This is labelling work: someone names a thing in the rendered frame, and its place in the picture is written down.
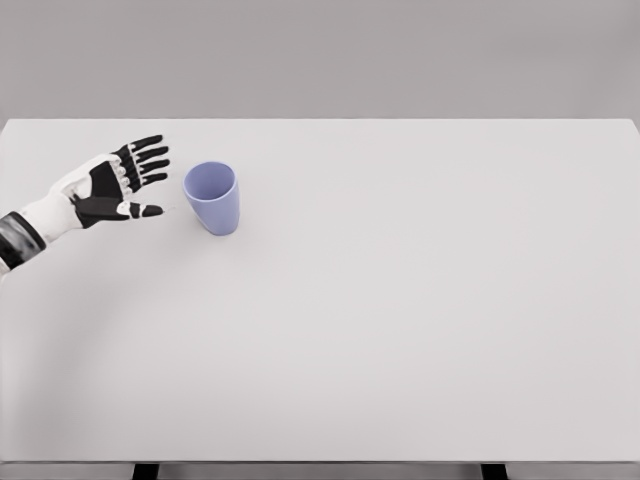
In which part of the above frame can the lavender plastic cup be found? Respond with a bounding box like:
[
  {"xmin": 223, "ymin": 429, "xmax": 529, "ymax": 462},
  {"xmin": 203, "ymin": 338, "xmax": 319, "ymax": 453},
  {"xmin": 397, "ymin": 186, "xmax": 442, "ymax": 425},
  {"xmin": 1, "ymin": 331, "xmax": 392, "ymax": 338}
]
[{"xmin": 182, "ymin": 160, "xmax": 241, "ymax": 237}]

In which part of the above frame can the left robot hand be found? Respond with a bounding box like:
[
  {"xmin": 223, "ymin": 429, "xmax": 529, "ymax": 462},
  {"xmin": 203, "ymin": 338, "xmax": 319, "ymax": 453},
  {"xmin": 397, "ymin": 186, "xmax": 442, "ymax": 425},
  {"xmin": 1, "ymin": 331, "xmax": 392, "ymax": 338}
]
[{"xmin": 47, "ymin": 133, "xmax": 171, "ymax": 232}]

